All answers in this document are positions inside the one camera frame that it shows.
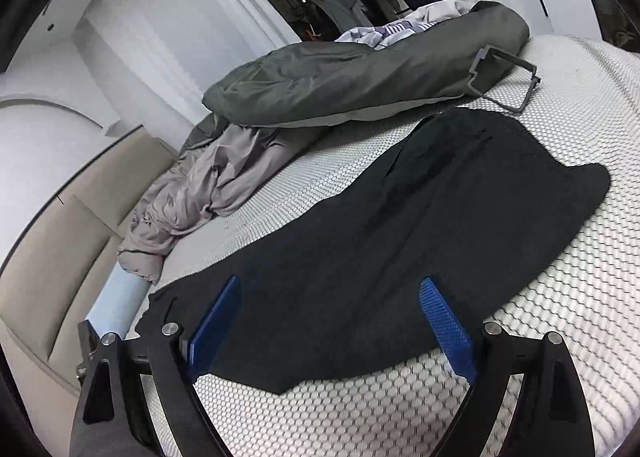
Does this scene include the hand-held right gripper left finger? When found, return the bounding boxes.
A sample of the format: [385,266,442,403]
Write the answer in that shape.
[69,274,243,457]

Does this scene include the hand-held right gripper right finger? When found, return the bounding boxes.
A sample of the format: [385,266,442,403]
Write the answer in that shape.
[419,278,596,457]

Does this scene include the black pants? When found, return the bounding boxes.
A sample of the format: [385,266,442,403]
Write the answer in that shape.
[136,107,612,395]

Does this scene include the light blue roll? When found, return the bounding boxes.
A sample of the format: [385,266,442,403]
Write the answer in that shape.
[85,264,151,343]

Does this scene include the white honeycomb mattress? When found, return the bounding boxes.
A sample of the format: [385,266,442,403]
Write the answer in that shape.
[120,34,640,457]

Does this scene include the light grey crumpled sheet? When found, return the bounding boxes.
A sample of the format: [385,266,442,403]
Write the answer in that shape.
[117,123,321,285]

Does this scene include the beige padded headboard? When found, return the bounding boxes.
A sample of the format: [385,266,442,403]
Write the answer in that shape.
[0,130,178,398]

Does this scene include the olive green jacket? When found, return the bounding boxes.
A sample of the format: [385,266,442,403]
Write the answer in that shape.
[179,0,531,153]

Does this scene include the white striped cloth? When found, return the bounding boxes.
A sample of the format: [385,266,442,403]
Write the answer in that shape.
[335,2,476,50]

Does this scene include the grey plastic frame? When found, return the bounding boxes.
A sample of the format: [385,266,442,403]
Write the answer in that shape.
[467,44,542,114]

